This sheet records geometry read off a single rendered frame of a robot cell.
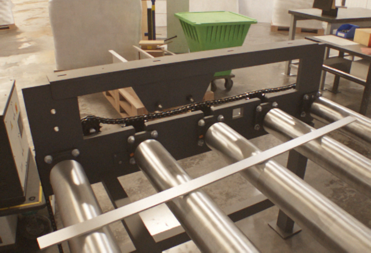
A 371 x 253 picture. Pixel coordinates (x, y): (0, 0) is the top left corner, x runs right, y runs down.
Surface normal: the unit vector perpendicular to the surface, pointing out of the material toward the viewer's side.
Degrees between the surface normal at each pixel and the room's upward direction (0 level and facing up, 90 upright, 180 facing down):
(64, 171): 14
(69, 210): 36
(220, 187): 0
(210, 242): 53
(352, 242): 42
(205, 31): 101
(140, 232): 0
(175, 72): 90
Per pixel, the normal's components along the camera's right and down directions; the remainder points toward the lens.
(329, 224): -0.64, -0.46
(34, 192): 0.01, -0.90
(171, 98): 0.49, 0.38
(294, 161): -0.87, 0.20
